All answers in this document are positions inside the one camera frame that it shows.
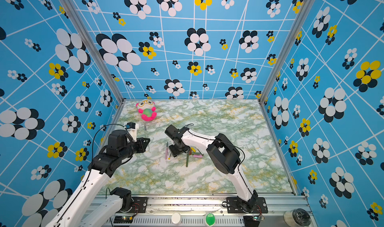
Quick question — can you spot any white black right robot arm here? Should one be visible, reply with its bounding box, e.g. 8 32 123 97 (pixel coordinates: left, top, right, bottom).
165 125 258 213

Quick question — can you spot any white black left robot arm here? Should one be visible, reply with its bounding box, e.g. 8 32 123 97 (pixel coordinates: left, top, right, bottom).
47 130 150 227

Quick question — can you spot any pink pen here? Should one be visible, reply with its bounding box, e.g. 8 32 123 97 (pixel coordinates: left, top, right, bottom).
165 142 169 160

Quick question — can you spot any pink white plush toy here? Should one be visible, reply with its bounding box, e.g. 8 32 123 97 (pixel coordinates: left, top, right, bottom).
136 100 157 122

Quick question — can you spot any white round button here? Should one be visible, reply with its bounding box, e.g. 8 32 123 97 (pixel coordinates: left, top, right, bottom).
171 213 182 225

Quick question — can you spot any green push button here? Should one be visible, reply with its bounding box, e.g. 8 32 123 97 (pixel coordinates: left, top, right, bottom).
204 213 216 227

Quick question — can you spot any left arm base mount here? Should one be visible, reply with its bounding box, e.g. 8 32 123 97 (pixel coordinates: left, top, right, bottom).
109 187 149 214

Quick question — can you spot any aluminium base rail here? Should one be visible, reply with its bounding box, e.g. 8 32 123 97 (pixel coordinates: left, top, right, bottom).
86 193 317 227

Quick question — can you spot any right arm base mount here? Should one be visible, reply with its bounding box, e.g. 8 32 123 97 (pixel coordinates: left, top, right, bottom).
225 197 269 214

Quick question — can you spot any aluminium corner post left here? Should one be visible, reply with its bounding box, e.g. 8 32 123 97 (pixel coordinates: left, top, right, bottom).
59 0 124 105

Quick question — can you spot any aluminium corner post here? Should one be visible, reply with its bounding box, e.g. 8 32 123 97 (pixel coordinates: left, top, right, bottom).
59 0 124 105
260 0 315 104

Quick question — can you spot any aluminium corner post right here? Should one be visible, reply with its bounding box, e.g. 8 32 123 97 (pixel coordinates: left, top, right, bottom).
260 0 315 104

